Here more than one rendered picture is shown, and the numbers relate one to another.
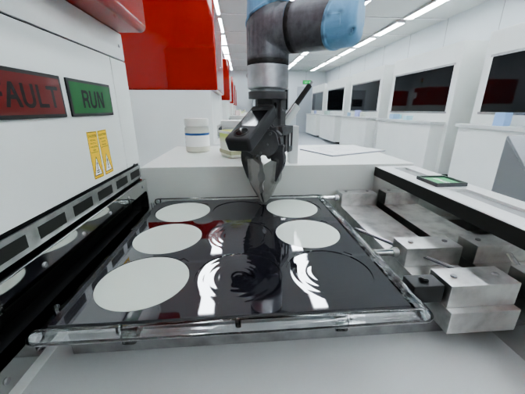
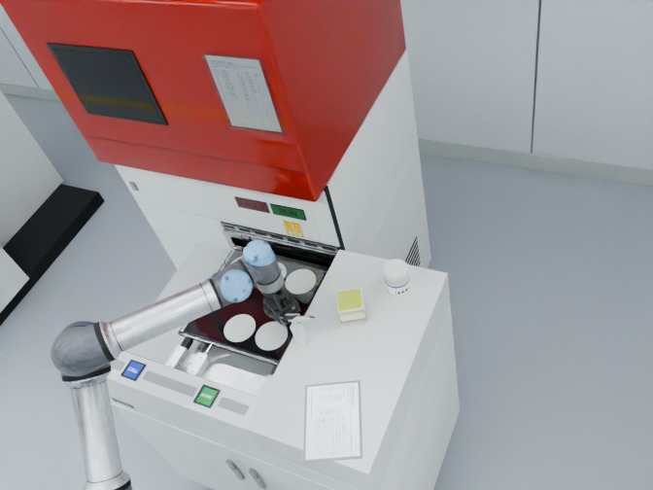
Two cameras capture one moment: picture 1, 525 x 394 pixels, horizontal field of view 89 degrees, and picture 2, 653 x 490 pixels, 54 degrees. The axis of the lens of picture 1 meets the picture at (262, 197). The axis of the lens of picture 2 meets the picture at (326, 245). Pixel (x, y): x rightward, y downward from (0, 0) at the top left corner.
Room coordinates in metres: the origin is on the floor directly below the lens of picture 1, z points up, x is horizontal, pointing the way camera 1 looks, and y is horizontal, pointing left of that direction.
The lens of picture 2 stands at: (1.41, -0.74, 2.45)
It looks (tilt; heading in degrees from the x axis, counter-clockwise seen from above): 48 degrees down; 131
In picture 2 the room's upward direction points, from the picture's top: 17 degrees counter-clockwise
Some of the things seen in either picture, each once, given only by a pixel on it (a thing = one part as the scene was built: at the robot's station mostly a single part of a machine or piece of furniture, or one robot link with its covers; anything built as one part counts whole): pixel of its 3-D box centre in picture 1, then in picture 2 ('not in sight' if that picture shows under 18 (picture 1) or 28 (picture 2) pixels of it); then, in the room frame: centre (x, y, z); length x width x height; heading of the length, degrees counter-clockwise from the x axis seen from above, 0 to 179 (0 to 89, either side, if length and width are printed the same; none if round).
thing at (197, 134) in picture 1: (197, 134); (396, 278); (0.81, 0.19, 1.01); 0.07 x 0.07 x 0.10
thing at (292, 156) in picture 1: (286, 134); (299, 324); (0.63, -0.05, 1.03); 0.06 x 0.04 x 0.13; 94
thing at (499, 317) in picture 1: (393, 242); (223, 378); (0.41, -0.23, 0.87); 0.36 x 0.08 x 0.03; 4
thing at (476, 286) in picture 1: (471, 285); (176, 359); (0.26, -0.24, 0.89); 0.08 x 0.03 x 0.03; 94
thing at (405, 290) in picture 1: (351, 232); (228, 348); (0.39, -0.14, 0.90); 0.38 x 0.01 x 0.01; 4
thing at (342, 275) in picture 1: (239, 236); (256, 300); (0.38, 0.04, 0.90); 0.34 x 0.34 x 0.01; 4
